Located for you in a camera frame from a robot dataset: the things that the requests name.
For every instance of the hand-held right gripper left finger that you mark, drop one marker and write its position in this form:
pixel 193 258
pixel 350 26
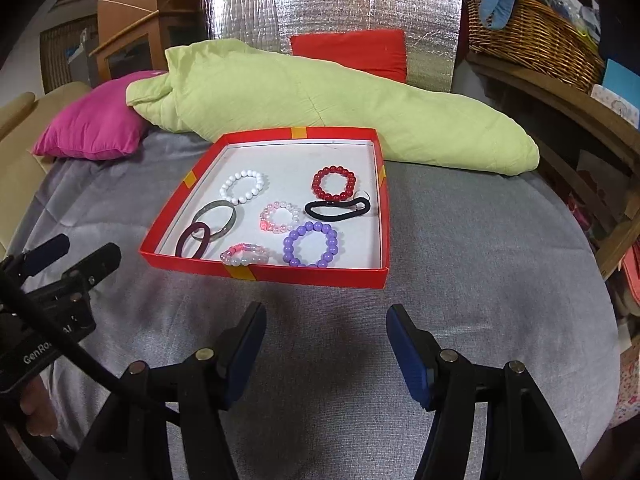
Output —
pixel 245 355

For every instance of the silver foil insulation sheet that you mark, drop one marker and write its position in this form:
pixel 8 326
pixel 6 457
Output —
pixel 325 0

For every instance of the wicker basket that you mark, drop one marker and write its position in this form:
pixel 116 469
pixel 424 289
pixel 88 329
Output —
pixel 540 40

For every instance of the white patterned box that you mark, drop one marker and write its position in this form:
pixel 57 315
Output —
pixel 617 107

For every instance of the wooden shelf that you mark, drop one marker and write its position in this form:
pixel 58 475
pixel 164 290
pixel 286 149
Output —
pixel 575 105

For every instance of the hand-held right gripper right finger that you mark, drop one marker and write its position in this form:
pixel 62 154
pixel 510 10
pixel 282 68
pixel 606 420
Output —
pixel 407 355

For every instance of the floral fabric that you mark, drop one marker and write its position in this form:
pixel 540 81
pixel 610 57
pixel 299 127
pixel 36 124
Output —
pixel 630 385

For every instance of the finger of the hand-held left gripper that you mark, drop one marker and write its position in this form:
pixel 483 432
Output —
pixel 97 262
pixel 47 252

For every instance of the person's left hand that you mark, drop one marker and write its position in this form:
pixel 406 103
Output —
pixel 37 407

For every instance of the red cardboard box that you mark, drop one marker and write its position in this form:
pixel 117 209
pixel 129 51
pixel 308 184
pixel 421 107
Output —
pixel 280 160

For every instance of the grey bed sheet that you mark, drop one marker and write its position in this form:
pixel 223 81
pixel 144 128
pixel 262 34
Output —
pixel 475 240

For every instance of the magenta pillow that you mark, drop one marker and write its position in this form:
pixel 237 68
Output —
pixel 95 120

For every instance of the grey metal bangle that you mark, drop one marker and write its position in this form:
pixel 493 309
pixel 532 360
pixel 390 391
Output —
pixel 215 203

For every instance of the wooden cabinet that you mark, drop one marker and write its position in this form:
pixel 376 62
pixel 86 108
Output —
pixel 125 15

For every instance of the red cushion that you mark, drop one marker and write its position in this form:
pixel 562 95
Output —
pixel 360 52

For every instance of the wicker panel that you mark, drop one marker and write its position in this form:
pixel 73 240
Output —
pixel 60 50

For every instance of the blue box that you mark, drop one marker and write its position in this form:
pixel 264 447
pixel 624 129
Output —
pixel 622 80

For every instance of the light green blanket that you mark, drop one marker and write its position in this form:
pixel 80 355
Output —
pixel 300 95

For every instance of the beige chair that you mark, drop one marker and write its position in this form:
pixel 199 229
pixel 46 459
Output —
pixel 20 160

